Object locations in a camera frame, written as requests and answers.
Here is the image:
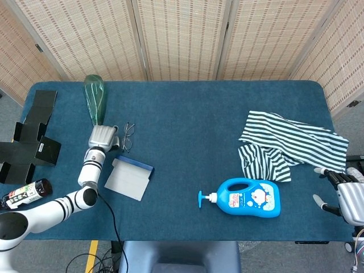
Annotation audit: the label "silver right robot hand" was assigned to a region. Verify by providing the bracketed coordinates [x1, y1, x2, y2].
[312, 167, 364, 227]

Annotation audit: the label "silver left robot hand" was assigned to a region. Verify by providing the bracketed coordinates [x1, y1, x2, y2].
[88, 124, 122, 153]

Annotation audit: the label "thin-framed eyeglasses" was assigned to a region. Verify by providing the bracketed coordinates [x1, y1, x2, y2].
[122, 122, 136, 154]

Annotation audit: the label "blue and white box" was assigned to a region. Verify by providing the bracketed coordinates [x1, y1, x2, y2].
[104, 155, 155, 202]

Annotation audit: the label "dark object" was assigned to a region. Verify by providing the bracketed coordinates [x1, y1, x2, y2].
[0, 90, 62, 185]

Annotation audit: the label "green plastic spray bottle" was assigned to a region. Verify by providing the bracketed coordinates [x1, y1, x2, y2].
[84, 75, 107, 126]

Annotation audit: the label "blue velvet tablecloth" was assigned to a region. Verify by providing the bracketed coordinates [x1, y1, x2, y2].
[22, 80, 350, 242]

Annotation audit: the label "green white striped cloth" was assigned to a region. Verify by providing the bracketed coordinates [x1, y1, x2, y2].
[237, 110, 350, 183]

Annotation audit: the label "dark bottle with printed label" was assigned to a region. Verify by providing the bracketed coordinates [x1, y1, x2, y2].
[0, 178, 53, 212]

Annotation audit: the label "blue pump detergent bottle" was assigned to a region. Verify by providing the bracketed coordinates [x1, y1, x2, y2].
[198, 177, 282, 219]

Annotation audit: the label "woven bamboo folding screen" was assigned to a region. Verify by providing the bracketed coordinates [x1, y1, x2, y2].
[0, 0, 364, 119]

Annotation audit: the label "black cable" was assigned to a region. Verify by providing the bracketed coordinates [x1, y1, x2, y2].
[65, 195, 126, 273]

